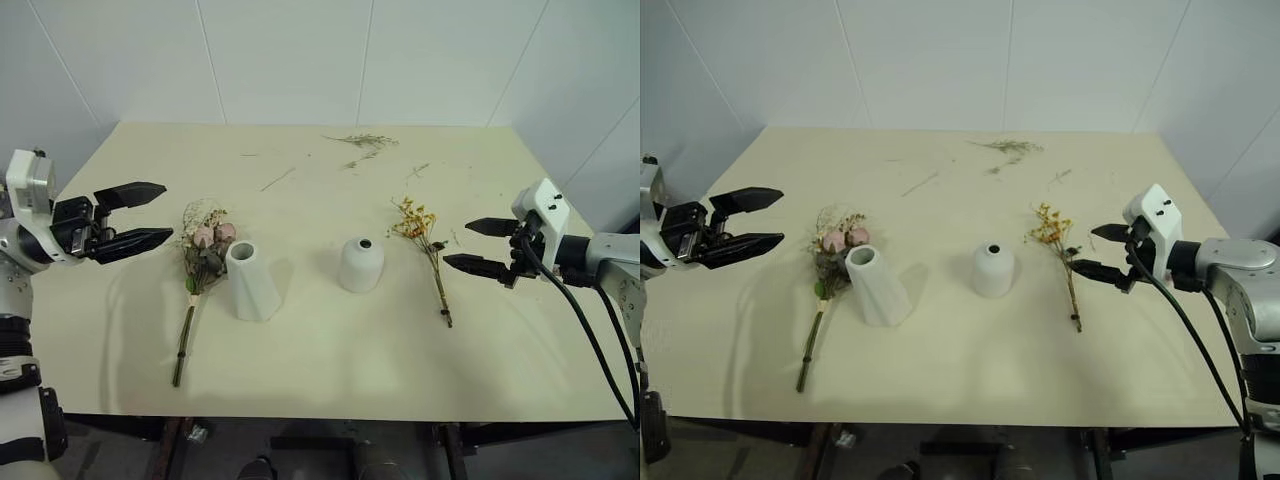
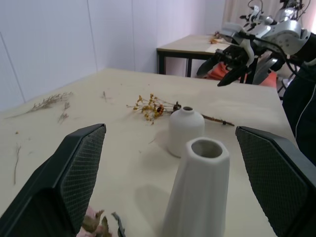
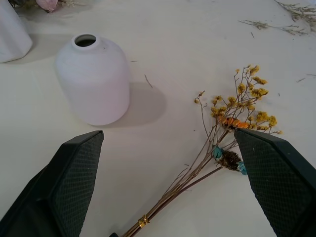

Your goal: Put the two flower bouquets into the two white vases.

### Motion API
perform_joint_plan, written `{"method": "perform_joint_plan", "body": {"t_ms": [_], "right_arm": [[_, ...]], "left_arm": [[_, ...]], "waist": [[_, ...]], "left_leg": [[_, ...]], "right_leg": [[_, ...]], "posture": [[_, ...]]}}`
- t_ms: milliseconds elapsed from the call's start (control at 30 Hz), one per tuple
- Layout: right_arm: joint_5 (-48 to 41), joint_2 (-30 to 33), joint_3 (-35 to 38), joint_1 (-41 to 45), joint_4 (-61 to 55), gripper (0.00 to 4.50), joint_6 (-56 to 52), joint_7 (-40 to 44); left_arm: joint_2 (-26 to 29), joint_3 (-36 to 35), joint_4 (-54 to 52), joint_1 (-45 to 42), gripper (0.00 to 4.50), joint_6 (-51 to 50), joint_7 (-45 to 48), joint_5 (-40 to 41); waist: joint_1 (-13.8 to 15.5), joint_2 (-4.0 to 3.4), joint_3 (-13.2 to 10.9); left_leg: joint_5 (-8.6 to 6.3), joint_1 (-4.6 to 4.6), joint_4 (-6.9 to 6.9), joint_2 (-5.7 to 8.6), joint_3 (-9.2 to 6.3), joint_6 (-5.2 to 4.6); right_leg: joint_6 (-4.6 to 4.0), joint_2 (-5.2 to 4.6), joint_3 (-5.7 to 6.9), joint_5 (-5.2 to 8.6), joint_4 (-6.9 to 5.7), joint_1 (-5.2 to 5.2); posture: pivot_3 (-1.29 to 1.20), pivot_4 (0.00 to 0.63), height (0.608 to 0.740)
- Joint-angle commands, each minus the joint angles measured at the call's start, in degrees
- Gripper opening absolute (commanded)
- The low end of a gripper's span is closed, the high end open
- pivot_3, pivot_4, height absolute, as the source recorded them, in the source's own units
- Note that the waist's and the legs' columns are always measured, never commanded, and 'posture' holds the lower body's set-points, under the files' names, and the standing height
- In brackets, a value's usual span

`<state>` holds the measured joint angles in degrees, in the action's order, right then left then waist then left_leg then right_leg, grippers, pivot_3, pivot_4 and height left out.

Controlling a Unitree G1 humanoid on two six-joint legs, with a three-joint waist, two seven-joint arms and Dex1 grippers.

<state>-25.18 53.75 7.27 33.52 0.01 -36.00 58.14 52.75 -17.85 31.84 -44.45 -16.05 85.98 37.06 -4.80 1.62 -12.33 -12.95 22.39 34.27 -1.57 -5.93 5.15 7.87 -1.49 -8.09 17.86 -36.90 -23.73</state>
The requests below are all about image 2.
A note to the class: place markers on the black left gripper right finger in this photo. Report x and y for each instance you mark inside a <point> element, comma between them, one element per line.
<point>279,177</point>

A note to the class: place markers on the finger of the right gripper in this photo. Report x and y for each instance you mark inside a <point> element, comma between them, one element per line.
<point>232,75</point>
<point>207,65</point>

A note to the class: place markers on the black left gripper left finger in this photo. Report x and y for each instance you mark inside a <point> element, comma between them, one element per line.
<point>49,187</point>

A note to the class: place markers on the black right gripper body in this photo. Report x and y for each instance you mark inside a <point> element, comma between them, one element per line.
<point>230,55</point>

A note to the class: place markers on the short round white vase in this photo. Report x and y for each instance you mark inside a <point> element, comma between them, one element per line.
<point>184,130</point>

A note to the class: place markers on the tall white ribbed vase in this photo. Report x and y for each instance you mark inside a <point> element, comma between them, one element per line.
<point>197,192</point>

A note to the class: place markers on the orange object under table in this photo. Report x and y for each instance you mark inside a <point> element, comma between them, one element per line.
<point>267,80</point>

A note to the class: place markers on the thin bare dried twig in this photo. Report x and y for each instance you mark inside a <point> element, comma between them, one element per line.
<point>16,163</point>

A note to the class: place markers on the brown dried flower with stem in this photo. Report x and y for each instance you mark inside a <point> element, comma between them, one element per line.
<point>176,106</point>

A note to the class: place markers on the silver background robot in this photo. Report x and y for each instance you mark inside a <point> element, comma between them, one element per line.
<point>261,14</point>

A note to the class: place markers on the pink artificial flower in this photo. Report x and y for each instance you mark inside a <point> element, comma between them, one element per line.
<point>92,222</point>

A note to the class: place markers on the yellow dried flower bunch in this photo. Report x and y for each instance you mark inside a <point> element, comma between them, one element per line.
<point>149,108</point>

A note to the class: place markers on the black garment with white piping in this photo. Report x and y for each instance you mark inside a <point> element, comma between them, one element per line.
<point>300,103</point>

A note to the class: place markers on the small grey dried sprig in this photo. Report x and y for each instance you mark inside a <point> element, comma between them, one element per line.
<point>64,113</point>

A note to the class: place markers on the large grey dried sprig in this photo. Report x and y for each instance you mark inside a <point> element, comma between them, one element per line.
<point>43,105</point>

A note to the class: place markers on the tiny dried twig piece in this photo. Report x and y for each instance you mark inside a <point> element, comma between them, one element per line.
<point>105,96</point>

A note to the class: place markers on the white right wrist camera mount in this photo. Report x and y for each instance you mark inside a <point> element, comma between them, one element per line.
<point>238,32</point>

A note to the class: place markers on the beige table with black frame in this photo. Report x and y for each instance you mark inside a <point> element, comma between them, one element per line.
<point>184,47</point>

